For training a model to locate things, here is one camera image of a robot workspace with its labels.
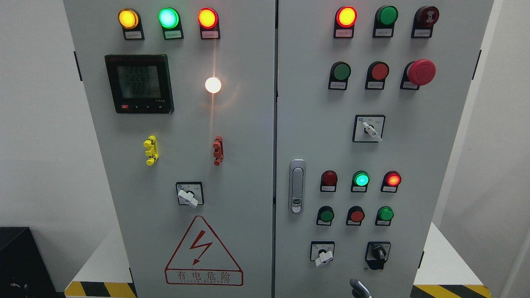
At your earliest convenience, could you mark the green push button lower left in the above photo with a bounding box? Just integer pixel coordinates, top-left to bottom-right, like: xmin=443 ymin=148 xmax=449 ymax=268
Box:
xmin=316 ymin=205 xmax=335 ymax=226

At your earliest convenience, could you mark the green push button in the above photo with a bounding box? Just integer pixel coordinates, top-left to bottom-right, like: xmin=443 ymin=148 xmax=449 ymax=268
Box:
xmin=375 ymin=206 xmax=395 ymax=226
xmin=373 ymin=5 xmax=399 ymax=38
xmin=316 ymin=205 xmax=335 ymax=226

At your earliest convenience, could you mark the green push button second row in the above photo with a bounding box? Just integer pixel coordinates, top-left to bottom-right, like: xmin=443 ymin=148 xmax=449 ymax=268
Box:
xmin=328 ymin=62 xmax=352 ymax=91

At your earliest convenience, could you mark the red push button lower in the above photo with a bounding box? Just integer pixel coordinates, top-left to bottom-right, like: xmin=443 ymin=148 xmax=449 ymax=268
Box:
xmin=346 ymin=206 xmax=365 ymax=226

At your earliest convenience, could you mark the green push button lower right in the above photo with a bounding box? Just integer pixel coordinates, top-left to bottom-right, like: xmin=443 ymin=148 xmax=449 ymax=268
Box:
xmin=375 ymin=206 xmax=395 ymax=226

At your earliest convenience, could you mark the red push button second row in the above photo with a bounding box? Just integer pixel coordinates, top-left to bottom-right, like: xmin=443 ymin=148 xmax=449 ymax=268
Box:
xmin=365 ymin=61 xmax=389 ymax=90

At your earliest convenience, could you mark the red emergency stop mushroom button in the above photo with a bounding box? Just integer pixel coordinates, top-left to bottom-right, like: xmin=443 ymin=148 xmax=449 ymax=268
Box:
xmin=400 ymin=59 xmax=436 ymax=90

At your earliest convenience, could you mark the green push button top right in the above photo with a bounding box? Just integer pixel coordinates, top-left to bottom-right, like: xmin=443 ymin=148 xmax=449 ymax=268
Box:
xmin=373 ymin=5 xmax=399 ymax=38

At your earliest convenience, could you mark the red terminal clip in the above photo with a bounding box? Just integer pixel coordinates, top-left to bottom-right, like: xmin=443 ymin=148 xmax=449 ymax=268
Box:
xmin=212 ymin=135 xmax=224 ymax=166

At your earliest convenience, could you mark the dark red indicator light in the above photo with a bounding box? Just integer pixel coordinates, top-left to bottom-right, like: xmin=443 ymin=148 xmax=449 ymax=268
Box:
xmin=320 ymin=170 xmax=338 ymax=192

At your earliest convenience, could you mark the white lit indicator light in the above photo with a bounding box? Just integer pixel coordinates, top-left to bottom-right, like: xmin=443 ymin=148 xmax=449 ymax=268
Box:
xmin=205 ymin=76 xmax=222 ymax=94

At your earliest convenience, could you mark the grey cabinet left door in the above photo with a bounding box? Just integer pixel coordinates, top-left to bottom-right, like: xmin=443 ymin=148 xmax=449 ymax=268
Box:
xmin=64 ymin=0 xmax=276 ymax=298

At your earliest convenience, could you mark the grey cabinet door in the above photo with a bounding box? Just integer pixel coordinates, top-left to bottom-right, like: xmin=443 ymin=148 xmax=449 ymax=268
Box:
xmin=64 ymin=0 xmax=276 ymax=298
xmin=273 ymin=0 xmax=493 ymax=298

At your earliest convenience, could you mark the green lit indicator light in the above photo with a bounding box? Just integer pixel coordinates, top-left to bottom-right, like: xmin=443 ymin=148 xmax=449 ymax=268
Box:
xmin=350 ymin=171 xmax=370 ymax=193

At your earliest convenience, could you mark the yellow terminal clip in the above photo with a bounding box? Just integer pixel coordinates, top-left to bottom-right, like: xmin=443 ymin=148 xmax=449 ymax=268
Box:
xmin=143 ymin=135 xmax=159 ymax=166

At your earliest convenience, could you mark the grey cabinet right door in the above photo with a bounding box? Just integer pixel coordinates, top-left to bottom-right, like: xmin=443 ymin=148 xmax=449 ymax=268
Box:
xmin=273 ymin=0 xmax=493 ymax=298

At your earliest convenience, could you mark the red electric hazard warning sticker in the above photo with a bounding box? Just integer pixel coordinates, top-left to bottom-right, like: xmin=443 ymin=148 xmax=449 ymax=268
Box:
xmin=164 ymin=215 xmax=243 ymax=286

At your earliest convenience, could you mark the red lit indicator light lower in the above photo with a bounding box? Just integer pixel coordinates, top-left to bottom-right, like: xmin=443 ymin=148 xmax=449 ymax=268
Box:
xmin=381 ymin=171 xmax=402 ymax=194

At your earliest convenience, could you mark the black digital power meter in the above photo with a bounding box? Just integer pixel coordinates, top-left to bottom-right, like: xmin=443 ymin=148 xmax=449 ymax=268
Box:
xmin=104 ymin=54 xmax=174 ymax=114

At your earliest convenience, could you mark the red-orange indicator light top left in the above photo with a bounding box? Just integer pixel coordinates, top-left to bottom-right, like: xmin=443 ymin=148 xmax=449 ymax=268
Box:
xmin=198 ymin=7 xmax=220 ymax=40

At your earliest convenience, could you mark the red lit indicator top right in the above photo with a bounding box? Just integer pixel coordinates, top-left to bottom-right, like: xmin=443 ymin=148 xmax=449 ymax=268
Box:
xmin=333 ymin=6 xmax=357 ymax=39

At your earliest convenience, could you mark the green indicator light top left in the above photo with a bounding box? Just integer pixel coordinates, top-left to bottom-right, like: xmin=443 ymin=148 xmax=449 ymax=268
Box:
xmin=158 ymin=7 xmax=184 ymax=40

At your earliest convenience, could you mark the yellow indicator light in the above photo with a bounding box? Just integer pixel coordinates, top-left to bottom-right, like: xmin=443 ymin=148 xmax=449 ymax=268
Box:
xmin=118 ymin=8 xmax=145 ymax=40

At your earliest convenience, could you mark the dark red buzzer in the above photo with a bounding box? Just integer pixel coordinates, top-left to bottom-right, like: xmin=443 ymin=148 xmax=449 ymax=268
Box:
xmin=411 ymin=6 xmax=440 ymax=39

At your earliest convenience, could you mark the white platform with hazard stripes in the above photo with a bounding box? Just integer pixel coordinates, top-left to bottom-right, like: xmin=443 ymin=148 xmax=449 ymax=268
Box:
xmin=65 ymin=224 xmax=491 ymax=298

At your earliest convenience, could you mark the black box bottom left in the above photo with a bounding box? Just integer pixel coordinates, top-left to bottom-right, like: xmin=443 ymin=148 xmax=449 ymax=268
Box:
xmin=0 ymin=227 xmax=57 ymax=298

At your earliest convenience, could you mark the silver door handle lock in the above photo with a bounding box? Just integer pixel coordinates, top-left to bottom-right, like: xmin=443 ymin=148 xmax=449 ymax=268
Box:
xmin=289 ymin=159 xmax=306 ymax=214

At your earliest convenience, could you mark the white selector switch left door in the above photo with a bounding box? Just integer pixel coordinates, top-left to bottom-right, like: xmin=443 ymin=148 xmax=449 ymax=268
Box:
xmin=176 ymin=182 xmax=204 ymax=208

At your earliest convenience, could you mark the white selector switch upper right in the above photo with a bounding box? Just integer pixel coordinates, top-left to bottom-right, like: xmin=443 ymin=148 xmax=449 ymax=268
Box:
xmin=352 ymin=115 xmax=385 ymax=143

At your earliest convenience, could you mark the white selector switch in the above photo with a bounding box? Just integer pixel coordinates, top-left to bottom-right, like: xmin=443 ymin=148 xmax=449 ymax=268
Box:
xmin=352 ymin=115 xmax=385 ymax=143
xmin=310 ymin=241 xmax=335 ymax=268

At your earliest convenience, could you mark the white selector switch lower right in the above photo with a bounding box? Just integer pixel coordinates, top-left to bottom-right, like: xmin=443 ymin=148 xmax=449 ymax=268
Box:
xmin=310 ymin=241 xmax=335 ymax=268

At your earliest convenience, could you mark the black key selector switch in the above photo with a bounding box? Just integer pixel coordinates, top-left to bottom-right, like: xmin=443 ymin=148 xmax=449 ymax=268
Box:
xmin=365 ymin=241 xmax=391 ymax=270

